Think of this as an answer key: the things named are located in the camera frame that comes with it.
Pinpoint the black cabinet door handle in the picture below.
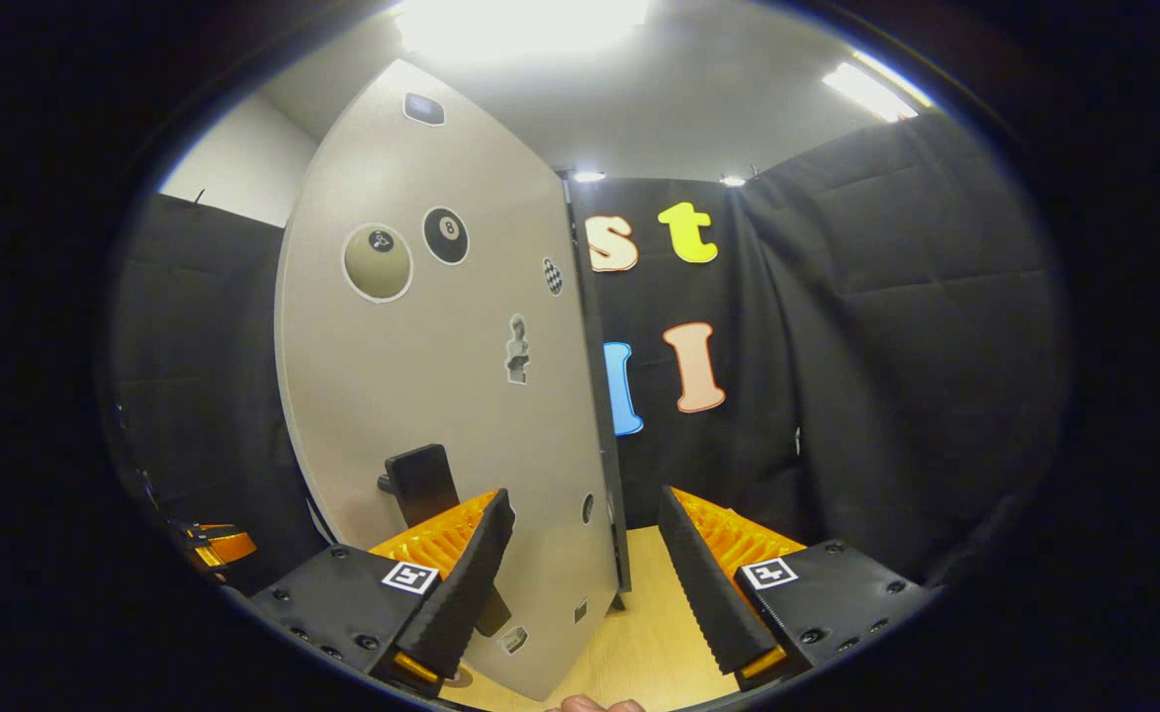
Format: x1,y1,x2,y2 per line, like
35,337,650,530
377,444,514,638

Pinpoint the black backdrop cloth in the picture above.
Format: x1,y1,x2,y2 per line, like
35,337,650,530
110,109,1072,586

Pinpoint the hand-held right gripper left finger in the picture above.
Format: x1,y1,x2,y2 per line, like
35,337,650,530
243,488,518,698

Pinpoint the long ceiling light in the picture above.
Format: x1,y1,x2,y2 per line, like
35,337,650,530
821,61,937,124
390,0,656,66

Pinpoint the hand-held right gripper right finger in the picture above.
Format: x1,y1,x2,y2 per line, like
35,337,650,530
659,485,941,691

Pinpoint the light grey cabinet door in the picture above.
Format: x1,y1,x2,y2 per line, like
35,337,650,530
273,59,630,702

